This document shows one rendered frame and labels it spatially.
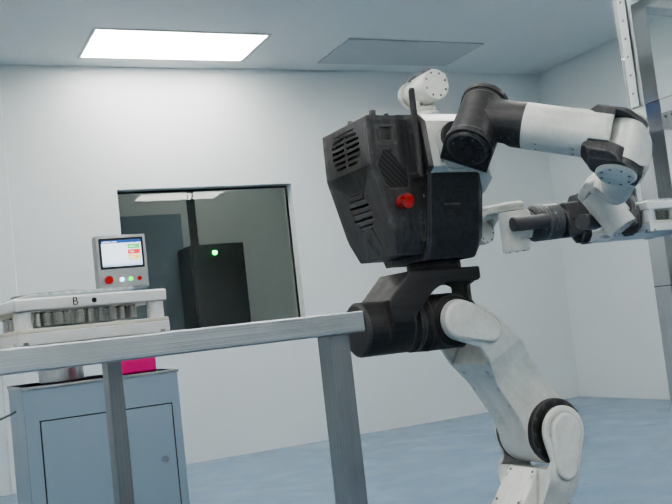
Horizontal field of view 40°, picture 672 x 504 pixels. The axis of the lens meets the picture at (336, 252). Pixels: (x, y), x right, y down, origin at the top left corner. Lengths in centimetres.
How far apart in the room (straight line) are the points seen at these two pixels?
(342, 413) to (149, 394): 242
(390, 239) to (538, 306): 638
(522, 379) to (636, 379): 586
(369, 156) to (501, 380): 57
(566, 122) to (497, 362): 54
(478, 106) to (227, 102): 541
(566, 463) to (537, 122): 74
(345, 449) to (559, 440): 66
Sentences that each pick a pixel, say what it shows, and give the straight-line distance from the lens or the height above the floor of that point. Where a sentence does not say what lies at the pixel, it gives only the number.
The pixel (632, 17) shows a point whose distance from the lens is 277.
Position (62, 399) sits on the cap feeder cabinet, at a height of 70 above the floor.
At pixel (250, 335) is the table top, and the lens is 142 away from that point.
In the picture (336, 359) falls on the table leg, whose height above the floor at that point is 81.
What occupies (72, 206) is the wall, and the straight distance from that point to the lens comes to 669.
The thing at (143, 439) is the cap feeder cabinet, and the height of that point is 49.
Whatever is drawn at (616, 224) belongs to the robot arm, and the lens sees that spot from 204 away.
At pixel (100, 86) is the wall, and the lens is 692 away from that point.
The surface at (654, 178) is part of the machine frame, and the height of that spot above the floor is 117.
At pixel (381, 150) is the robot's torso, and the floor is 121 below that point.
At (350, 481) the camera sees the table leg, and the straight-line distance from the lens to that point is 155.
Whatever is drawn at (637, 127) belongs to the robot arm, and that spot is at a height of 117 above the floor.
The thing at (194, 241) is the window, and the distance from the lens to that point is 695.
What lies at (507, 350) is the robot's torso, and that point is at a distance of 201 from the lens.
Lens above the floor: 87
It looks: 4 degrees up
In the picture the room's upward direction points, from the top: 6 degrees counter-clockwise
